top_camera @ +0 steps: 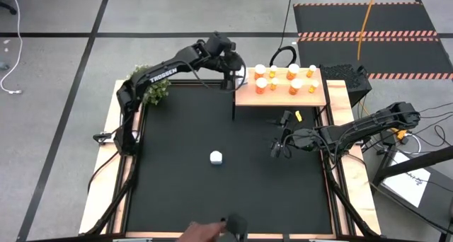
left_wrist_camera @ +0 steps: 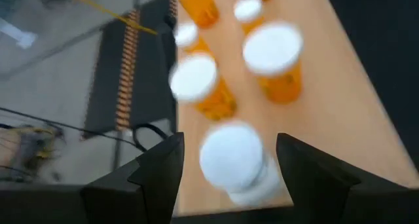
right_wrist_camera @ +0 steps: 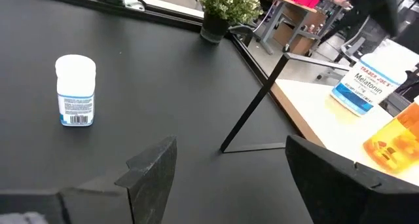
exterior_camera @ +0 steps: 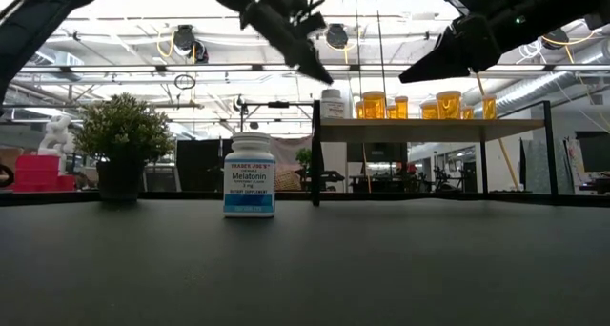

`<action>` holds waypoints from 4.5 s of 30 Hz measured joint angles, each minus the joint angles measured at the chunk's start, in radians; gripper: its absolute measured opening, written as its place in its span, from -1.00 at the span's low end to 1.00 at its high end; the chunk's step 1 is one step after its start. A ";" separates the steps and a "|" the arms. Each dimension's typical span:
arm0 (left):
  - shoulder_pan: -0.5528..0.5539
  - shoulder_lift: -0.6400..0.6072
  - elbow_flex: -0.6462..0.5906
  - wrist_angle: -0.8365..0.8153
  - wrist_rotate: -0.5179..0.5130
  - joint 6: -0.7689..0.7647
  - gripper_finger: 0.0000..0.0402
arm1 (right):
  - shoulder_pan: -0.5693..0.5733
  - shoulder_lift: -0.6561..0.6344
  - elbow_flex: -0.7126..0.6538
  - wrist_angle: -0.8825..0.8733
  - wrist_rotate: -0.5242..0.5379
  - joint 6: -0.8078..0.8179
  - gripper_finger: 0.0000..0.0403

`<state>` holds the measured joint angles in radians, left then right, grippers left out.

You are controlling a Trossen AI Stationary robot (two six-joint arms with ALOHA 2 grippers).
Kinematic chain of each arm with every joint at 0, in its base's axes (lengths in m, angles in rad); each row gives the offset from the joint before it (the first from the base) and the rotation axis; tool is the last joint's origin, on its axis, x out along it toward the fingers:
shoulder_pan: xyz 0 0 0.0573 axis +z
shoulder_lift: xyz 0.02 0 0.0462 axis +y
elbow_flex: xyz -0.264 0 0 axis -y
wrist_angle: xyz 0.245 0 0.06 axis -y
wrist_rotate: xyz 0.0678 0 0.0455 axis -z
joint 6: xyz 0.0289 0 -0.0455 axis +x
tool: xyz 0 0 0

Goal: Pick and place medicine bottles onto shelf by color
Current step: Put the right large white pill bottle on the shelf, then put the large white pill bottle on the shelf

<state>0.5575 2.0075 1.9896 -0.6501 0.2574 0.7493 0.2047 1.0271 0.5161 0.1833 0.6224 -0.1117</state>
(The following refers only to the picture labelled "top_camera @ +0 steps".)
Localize yellow cable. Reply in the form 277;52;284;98
357;0;379;62

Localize black table mat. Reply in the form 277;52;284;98
126;83;333;235

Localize black floor mat striped edges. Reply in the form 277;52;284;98
292;1;453;81

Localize black coiled cable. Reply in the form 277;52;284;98
269;0;297;69

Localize white board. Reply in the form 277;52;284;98
382;151;432;208

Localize dark side table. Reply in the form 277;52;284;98
371;142;453;236

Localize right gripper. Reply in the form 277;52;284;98
270;110;320;159

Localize black handheld device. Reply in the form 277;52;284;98
219;214;249;242

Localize black aluminium table frame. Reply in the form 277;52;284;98
79;79;382;242

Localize potted green plant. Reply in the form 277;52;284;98
127;64;171;106

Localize person's hand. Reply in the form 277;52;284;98
176;220;227;242

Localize black office chair base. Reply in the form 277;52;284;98
0;0;24;16

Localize black perforated crate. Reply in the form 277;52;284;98
319;64;373;107

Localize wooden shelf with black frame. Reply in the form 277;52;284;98
231;62;332;121

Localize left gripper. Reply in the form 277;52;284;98
211;50;246;91

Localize large orange pill bottle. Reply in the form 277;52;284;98
288;78;304;96
253;64;267;81
255;77;269;95
286;63;301;81

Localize white cable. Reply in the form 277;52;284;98
0;0;24;95

